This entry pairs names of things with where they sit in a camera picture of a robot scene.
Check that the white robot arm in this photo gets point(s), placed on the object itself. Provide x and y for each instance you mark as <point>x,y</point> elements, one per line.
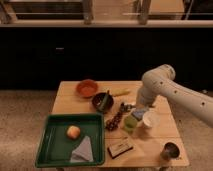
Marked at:
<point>160,81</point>

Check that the green vegetable in bowl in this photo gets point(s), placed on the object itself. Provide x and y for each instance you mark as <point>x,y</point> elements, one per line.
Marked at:
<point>105,99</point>

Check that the dark brown bowl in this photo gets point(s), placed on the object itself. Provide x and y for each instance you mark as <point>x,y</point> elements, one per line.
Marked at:
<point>99,105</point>

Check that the red bowl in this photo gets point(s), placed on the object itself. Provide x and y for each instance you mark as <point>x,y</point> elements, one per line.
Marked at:
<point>86,88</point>

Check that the yellow corn cob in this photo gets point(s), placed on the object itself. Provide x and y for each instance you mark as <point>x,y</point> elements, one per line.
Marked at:
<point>120,92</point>

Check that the bunch of dark grapes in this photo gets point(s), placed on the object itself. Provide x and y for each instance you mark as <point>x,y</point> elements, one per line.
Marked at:
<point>112,124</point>

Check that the blue yellow sponge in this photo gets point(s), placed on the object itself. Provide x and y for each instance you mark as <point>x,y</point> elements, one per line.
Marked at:
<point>138,113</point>

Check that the green cup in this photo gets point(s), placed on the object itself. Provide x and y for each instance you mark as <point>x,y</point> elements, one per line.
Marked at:
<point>130,123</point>

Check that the white cup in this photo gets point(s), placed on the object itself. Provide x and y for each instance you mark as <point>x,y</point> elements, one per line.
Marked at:
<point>150,119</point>

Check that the orange yellow fruit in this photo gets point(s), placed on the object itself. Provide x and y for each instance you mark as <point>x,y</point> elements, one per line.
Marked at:
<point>73,132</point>

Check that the grey folded cloth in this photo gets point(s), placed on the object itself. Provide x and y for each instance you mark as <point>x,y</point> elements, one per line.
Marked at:
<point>83,153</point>

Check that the green plastic tray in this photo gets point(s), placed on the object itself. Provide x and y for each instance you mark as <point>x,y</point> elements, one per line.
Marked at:
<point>55,146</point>

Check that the metal cup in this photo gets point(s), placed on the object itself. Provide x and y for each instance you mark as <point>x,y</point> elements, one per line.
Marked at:
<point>170,151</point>

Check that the white handled spoon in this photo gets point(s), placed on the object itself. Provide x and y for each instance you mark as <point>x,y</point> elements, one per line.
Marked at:
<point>126,107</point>

